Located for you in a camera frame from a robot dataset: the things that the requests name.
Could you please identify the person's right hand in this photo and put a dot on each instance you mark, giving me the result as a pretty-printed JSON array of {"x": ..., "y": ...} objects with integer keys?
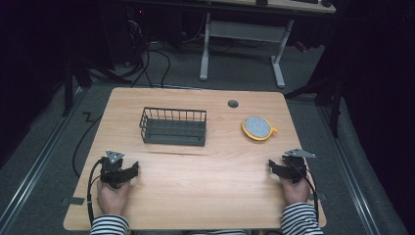
[{"x": 296, "y": 192}]

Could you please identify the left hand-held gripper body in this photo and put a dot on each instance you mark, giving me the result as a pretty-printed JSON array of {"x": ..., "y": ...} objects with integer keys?
[{"x": 111, "y": 168}]

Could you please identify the person's left hand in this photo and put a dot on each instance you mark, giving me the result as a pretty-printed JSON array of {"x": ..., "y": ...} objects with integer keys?
[{"x": 112, "y": 199}]

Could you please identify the metal floor rail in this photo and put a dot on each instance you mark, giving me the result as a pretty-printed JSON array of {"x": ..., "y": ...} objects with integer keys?
[
  {"x": 36, "y": 169},
  {"x": 350, "y": 173}
]

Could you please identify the white frame wooden desk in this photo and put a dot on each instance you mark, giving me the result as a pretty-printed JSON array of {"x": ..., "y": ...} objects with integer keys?
[{"x": 244, "y": 31}]

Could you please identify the black metal stand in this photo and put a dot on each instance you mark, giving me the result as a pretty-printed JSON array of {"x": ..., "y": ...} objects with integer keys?
[
  {"x": 334, "y": 98},
  {"x": 69, "y": 84}
]

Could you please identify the round yellow grey sponge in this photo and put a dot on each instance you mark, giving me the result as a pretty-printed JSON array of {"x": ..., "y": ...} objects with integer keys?
[{"x": 257, "y": 128}]

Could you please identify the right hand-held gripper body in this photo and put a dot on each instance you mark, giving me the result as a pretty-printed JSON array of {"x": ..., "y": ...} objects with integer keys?
[{"x": 295, "y": 164}]

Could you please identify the grey tape piece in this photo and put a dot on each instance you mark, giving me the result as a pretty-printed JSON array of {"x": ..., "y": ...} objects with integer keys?
[
  {"x": 77, "y": 200},
  {"x": 321, "y": 197}
]

